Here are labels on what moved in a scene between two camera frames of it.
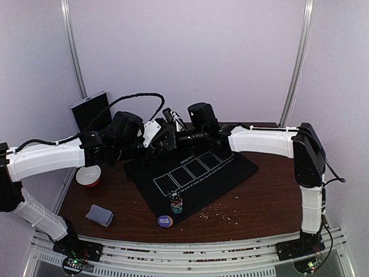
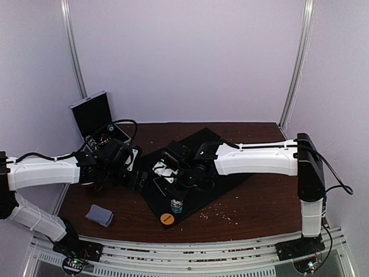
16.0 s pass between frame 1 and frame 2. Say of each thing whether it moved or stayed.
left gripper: moved
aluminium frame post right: stayed
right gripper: moved
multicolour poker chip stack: stayed
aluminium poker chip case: stayed
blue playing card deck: stayed
